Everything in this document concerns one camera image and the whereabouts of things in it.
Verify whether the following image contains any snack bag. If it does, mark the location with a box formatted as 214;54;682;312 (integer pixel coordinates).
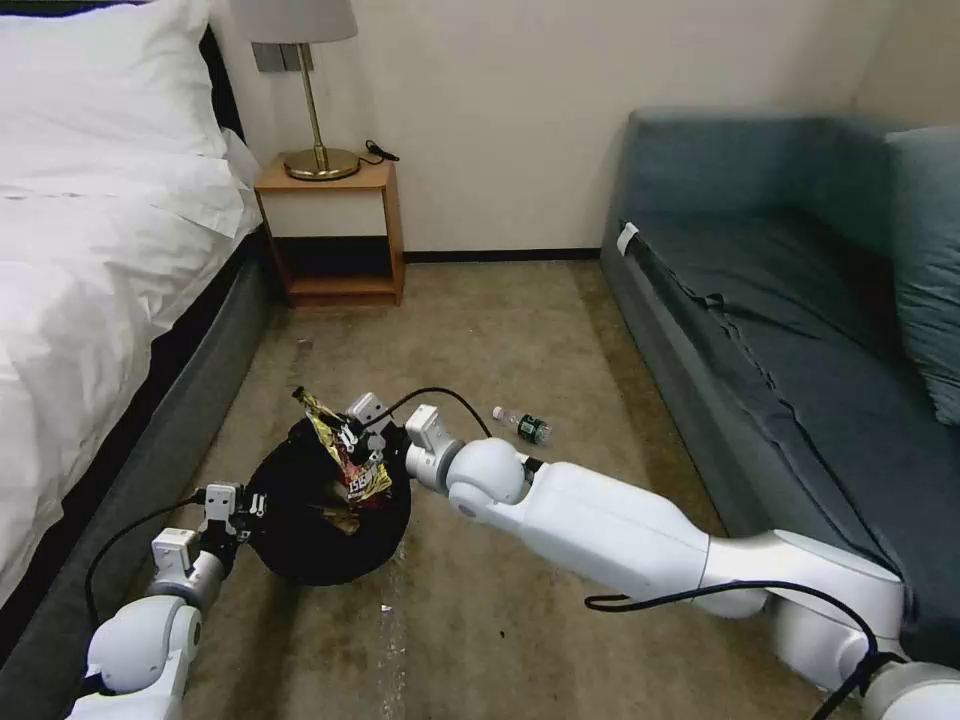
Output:
291;385;396;538

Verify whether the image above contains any brass table lamp grey shade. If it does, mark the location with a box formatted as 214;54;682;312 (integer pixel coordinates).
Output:
248;0;364;182

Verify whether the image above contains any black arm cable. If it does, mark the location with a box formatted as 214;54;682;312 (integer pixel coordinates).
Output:
84;488;211;628
584;581;905;720

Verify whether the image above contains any grey wall switch panel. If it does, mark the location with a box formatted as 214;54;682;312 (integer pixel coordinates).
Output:
252;41;317;75

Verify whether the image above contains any grey-blue sofa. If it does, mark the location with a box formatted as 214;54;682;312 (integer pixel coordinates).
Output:
599;107;960;670

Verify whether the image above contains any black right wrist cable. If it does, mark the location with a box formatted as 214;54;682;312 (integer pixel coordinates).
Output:
378;386;495;440

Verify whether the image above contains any white pillow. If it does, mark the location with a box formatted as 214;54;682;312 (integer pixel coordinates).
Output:
0;14;231;183

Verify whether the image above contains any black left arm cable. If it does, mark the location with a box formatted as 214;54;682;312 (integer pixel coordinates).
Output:
84;488;211;628

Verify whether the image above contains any black round trash bin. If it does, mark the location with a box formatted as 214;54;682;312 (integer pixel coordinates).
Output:
243;418;415;589

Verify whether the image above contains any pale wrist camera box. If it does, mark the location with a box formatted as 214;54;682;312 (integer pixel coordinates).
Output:
203;483;244;523
346;393;388;430

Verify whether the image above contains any white duvet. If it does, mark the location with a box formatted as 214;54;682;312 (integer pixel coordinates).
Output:
0;131;265;595

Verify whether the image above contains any grey bed base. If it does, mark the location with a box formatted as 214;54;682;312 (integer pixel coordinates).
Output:
0;224;276;720

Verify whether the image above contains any grey-blue sofa cushion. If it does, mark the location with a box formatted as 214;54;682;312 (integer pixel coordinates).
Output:
883;125;960;430

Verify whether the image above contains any dark headboard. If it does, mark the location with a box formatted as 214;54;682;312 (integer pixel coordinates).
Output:
197;22;250;145

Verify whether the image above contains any clear plastic bottle green label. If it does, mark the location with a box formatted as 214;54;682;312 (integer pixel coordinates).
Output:
492;405;555;445

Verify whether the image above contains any wooden nightstand white drawer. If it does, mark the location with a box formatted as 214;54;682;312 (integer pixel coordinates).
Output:
253;152;407;310

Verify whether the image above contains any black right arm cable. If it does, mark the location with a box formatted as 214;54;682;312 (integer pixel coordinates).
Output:
584;581;905;720

